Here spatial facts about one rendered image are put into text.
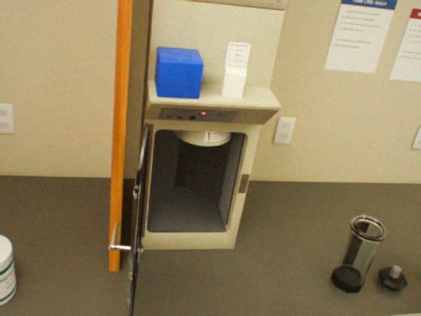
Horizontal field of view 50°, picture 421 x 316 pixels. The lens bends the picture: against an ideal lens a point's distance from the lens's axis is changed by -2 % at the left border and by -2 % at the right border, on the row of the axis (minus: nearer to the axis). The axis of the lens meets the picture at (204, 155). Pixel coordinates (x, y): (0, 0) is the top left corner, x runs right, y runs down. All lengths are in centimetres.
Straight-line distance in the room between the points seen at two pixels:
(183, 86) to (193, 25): 16
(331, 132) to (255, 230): 55
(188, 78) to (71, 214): 74
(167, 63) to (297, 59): 77
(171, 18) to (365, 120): 107
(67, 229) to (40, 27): 65
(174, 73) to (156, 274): 63
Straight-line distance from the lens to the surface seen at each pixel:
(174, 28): 113
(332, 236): 171
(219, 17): 114
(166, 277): 141
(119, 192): 123
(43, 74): 165
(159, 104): 108
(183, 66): 105
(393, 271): 158
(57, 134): 174
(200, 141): 129
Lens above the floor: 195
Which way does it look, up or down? 30 degrees down
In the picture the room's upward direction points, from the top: 9 degrees clockwise
